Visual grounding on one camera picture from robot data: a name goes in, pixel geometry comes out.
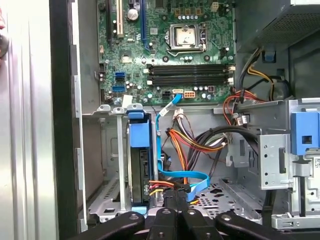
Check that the black expansion slot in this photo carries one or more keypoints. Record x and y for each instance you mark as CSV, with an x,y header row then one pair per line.
x,y
109,22

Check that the silver optical drive cage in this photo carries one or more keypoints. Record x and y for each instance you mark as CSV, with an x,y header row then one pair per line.
x,y
272,150

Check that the black open PC case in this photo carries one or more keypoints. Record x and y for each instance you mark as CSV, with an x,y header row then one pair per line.
x,y
62,100

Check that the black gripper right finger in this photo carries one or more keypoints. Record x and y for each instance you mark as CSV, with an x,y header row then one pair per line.
x,y
197,225

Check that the beige expansion slot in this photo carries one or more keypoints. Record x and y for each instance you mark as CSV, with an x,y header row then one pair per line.
x,y
120,17

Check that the round silver coin battery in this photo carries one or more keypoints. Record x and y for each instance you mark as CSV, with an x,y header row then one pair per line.
x,y
133,14

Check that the silver CPU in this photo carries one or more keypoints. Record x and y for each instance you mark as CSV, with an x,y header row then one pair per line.
x,y
185,36

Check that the silver power supply box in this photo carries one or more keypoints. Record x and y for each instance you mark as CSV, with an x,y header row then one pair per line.
x,y
287,25

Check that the green motherboard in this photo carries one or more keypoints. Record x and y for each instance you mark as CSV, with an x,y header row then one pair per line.
x,y
212,37

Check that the CPU socket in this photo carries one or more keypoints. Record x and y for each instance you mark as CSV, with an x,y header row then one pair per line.
x,y
172,35

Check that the blue plastic drive latch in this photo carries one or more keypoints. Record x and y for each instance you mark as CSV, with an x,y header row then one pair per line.
x,y
300,130

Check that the small blue plastic clip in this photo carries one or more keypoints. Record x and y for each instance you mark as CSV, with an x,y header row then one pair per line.
x,y
270,56

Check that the black RAM slot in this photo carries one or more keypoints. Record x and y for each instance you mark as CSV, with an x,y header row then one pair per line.
x,y
190,67
190,79
190,84
190,72

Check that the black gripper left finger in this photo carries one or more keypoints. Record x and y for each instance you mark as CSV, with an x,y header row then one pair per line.
x,y
162,225

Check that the silver disk bay cage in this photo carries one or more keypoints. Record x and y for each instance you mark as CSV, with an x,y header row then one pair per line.
x,y
120,150

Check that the blue expansion slot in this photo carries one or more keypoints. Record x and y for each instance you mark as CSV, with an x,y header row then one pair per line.
x,y
144,25

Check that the hard disk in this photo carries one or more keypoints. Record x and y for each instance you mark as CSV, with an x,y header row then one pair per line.
x,y
138,135

